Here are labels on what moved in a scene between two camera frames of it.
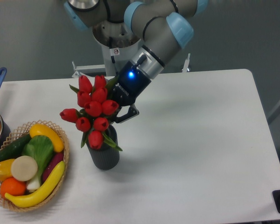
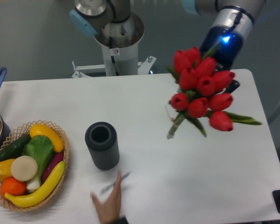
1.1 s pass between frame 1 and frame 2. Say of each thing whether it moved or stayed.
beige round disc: stayed
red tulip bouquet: moved
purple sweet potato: stayed
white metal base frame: stayed
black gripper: moved
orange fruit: stayed
